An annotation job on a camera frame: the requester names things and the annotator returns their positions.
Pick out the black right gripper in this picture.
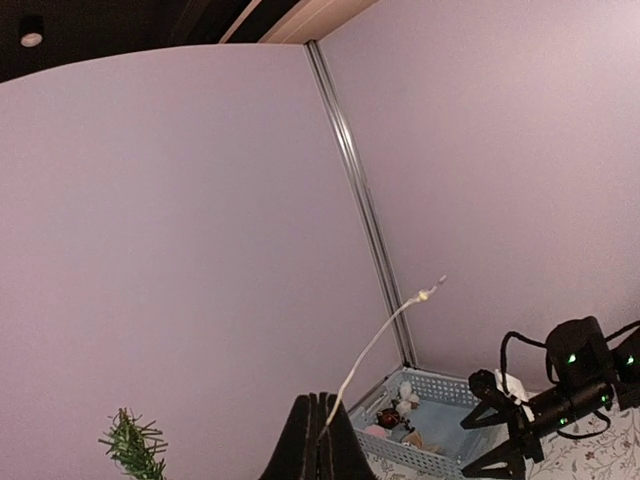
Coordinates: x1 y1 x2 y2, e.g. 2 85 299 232
460 369 544 478

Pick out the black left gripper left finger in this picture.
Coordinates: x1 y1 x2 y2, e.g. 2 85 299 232
259 393 319 480

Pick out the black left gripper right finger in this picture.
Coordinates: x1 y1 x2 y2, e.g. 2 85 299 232
318 392 376 480

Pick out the thin fairy light string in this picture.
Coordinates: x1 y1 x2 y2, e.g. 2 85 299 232
324 272 449 431

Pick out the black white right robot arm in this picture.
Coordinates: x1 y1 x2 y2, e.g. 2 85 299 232
461 316 639 479

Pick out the small green christmas tree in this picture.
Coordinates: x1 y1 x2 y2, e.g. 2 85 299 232
98 407 168 480

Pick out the pink pompom ornament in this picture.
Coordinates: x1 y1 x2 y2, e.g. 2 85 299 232
364 425 390 439

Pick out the dark red bauble ornament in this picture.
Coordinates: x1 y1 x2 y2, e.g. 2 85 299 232
376 408 402 430

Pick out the beige wooden ornament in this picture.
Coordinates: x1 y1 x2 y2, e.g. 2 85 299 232
401 431 443 454

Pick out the light blue plastic basket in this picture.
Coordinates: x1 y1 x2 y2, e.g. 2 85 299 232
349 368 506 479

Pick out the white cotton ornament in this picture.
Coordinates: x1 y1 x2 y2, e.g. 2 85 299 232
396 381 420 414

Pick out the floral patterned table mat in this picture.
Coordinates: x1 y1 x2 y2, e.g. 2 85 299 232
372 414 640 480

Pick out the ceiling spot light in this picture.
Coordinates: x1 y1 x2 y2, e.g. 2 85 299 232
19 14 44 48

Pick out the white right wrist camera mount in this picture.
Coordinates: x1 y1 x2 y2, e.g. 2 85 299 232
494 369 529 405

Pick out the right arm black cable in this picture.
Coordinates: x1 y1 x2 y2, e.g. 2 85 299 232
497 319 640 441

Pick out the right aluminium corner post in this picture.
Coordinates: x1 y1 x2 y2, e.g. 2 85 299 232
304 39 419 369

